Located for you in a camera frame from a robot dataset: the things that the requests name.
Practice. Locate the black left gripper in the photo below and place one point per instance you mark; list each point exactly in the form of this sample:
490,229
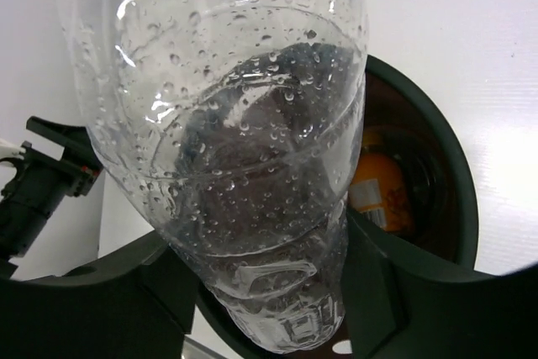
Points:
40,183

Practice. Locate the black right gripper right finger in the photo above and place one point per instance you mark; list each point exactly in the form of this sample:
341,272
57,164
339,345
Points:
404,302

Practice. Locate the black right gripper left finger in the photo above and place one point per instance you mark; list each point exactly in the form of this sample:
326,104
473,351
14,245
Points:
137,302

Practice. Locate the orange juice bottle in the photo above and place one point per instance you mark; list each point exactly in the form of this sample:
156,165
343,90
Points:
378,189

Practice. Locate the clear plastic bottle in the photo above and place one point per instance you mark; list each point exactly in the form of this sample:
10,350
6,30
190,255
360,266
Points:
233,127

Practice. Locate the brown plastic waste bin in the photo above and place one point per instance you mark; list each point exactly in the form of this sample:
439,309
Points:
438,178

